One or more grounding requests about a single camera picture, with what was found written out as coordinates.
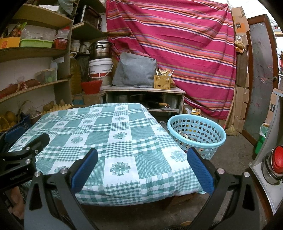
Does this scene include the brown paper bag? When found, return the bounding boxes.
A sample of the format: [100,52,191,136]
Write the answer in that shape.
[178,131,197,141]

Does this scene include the person's left hand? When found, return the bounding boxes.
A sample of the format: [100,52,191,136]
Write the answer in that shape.
[6,186,25,219]

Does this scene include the yellow egg carton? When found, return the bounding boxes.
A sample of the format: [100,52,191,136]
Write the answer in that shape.
[41,104,73,115]

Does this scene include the red pot lid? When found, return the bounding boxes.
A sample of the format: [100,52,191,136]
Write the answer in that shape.
[272,146,283,174]

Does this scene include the small straw broom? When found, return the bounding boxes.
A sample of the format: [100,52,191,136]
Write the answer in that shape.
[223,99,238,137]

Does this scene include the light blue laundry basket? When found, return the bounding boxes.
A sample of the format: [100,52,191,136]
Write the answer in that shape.
[167,114,226,160]

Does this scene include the yellow box on shelf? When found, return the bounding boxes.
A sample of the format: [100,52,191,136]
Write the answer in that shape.
[0,37,21,49]

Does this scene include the green plastic tray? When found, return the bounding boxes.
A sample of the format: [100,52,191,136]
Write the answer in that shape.
[20,39,53,48]

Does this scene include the red plastic basin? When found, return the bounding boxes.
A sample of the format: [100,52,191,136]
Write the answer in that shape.
[81,80,102,94]

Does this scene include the green checkered tablecloth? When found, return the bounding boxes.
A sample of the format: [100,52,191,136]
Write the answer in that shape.
[11,103,202,206]

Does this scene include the cooking oil bottle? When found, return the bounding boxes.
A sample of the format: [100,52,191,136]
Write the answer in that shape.
[191,108,201,116]

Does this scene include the white plastic bucket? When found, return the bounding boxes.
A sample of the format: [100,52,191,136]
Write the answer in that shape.
[88,58,114,79]

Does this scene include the steel cooking pot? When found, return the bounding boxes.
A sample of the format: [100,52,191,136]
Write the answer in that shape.
[88,40,113,59]

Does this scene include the low grey side shelf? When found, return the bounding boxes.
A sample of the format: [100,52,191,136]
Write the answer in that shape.
[104,86,185,114]

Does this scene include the grey cushion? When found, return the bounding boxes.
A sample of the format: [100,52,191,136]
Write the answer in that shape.
[112,52,157,88]

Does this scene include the yellow utensil caddy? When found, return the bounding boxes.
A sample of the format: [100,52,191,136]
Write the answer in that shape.
[154,68,176,90]

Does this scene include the striped magenta curtain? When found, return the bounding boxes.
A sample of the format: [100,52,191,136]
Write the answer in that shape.
[106,1,236,120]

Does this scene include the cardboard box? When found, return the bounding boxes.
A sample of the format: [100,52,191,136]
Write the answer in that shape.
[232,7,249,35]

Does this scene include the wooden wall shelving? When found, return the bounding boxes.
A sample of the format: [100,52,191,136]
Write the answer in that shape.
[0,0,109,129]

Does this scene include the wooden handled pan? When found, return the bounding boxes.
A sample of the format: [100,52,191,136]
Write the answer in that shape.
[159,103,171,108]

